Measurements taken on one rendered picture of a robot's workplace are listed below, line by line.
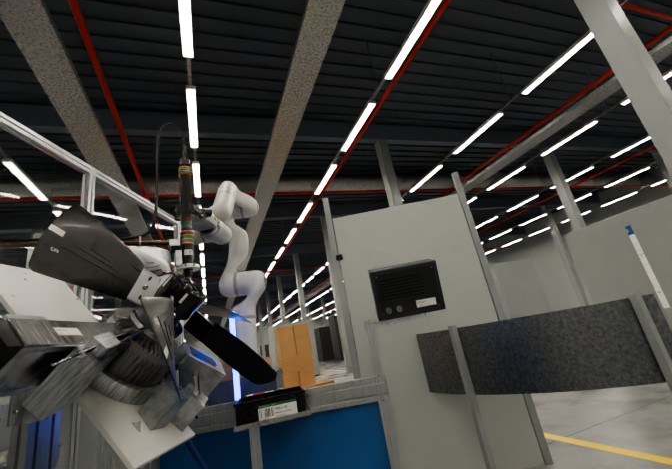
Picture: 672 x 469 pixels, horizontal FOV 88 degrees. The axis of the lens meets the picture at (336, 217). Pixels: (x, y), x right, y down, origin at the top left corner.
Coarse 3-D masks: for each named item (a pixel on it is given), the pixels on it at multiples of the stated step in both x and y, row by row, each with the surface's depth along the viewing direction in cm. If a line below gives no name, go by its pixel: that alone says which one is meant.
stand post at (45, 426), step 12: (48, 420) 88; (60, 420) 91; (12, 432) 83; (24, 432) 83; (36, 432) 85; (48, 432) 88; (12, 444) 82; (24, 444) 82; (36, 444) 84; (48, 444) 87; (12, 456) 81; (24, 456) 81; (36, 456) 83; (48, 456) 86; (12, 468) 80; (24, 468) 80; (36, 468) 83; (48, 468) 86
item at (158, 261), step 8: (144, 248) 120; (152, 248) 122; (160, 248) 125; (144, 256) 114; (152, 256) 115; (160, 256) 117; (168, 256) 119; (144, 264) 109; (152, 264) 110; (160, 264) 111; (168, 264) 112; (152, 272) 106; (160, 272) 107; (168, 272) 108
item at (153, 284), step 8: (144, 272) 93; (144, 280) 93; (152, 280) 95; (160, 280) 96; (136, 288) 90; (152, 288) 94; (128, 296) 88; (136, 296) 90; (144, 296) 92; (152, 296) 93
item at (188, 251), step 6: (186, 156) 124; (180, 162) 122; (186, 162) 122; (186, 246) 112; (192, 246) 113; (186, 252) 111; (192, 252) 112; (186, 258) 110; (192, 258) 112; (186, 270) 109; (192, 270) 111; (186, 276) 109; (192, 276) 111
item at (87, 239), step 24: (72, 216) 84; (48, 240) 76; (72, 240) 80; (96, 240) 85; (120, 240) 91; (48, 264) 74; (72, 264) 78; (96, 264) 83; (120, 264) 88; (96, 288) 82; (120, 288) 86
